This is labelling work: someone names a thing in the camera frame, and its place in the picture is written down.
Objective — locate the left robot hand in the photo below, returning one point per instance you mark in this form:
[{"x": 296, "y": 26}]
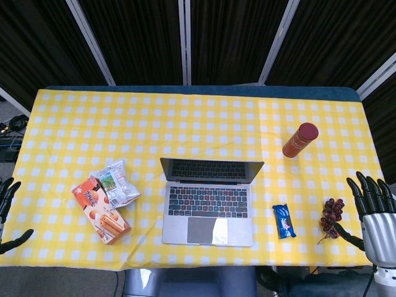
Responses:
[{"x": 6, "y": 191}]

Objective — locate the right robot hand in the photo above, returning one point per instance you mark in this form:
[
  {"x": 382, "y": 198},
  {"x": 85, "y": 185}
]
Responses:
[{"x": 376, "y": 222}]

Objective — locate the silver laptop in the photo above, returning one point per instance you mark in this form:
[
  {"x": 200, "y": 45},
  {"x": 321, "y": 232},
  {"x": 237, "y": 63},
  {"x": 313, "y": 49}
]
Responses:
[{"x": 208, "y": 204}]

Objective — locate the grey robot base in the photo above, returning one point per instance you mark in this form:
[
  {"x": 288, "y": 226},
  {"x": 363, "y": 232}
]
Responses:
[{"x": 191, "y": 281}]

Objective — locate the dark red grape bunch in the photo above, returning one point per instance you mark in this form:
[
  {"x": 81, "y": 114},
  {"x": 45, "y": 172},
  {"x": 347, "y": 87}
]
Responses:
[{"x": 332, "y": 213}]

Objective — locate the blue cookie packet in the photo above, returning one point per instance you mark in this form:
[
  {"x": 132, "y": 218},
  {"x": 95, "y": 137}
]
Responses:
[{"x": 284, "y": 221}]

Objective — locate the orange biscuit roll box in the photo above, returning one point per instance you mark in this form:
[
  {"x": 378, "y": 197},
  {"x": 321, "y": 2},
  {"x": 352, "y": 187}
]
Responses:
[{"x": 102, "y": 213}]

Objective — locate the red cylindrical can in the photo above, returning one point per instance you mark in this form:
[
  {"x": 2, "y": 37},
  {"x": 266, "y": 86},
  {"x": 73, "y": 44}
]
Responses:
[{"x": 299, "y": 140}]

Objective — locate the white snack bag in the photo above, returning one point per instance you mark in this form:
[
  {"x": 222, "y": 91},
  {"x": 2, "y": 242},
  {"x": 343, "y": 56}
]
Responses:
[{"x": 119, "y": 185}]

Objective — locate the yellow checkered tablecloth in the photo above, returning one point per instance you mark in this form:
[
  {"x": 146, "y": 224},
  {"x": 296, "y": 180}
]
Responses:
[{"x": 198, "y": 173}]

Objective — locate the blue table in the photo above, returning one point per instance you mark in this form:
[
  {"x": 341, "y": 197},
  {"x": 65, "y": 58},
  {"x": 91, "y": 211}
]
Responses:
[{"x": 204, "y": 92}]

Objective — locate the black folding screen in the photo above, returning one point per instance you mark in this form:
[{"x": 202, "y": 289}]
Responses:
[{"x": 198, "y": 41}]

